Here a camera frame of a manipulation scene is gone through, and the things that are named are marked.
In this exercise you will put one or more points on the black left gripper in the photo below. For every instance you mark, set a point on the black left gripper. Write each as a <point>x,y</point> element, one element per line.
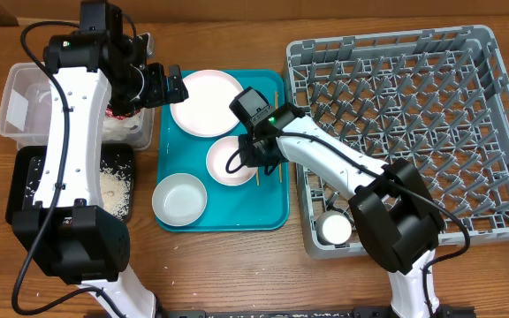
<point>158,92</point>

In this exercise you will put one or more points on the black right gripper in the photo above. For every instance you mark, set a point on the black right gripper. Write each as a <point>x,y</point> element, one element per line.
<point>248,159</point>

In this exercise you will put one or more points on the pink bowl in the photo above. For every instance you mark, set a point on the pink bowl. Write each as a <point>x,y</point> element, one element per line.
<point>217,160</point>

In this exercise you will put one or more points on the red snack wrapper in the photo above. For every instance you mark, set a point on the red snack wrapper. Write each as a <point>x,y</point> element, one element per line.
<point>120,116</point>

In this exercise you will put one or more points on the white tissue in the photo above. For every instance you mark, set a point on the white tissue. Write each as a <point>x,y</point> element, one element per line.
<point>117,128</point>

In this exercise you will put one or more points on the light green cup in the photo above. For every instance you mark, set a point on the light green cup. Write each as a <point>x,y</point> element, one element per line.
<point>333,228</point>

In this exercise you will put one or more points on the rice grains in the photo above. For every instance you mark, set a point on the rice grains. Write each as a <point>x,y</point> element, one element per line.
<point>116,178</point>

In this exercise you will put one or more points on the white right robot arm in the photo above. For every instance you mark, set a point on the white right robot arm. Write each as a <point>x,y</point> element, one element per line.
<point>396,218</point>

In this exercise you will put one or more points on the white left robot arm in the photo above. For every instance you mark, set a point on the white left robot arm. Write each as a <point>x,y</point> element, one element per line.
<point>94,70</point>

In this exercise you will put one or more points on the grey dishwasher rack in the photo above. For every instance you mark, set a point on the grey dishwasher rack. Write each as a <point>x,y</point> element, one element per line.
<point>438,98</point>

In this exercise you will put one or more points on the large pink plate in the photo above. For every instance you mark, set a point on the large pink plate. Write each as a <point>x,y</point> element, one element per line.
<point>206,113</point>

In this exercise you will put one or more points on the teal plastic tray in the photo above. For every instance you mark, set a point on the teal plastic tray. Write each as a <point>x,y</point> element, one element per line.
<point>246,207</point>

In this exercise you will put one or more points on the right wooden chopstick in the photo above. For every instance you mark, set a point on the right wooden chopstick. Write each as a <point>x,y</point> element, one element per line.
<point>279,165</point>

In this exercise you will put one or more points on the light green bowl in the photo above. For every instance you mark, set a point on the light green bowl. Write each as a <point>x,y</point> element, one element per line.
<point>179,199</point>

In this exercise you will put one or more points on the clear plastic bin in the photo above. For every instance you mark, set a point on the clear plastic bin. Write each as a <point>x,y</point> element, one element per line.
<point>25,110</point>

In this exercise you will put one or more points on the black tray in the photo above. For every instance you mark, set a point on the black tray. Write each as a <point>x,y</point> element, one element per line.
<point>20,171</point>

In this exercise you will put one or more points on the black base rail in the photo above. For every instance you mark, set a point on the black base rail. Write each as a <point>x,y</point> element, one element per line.
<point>281,312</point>

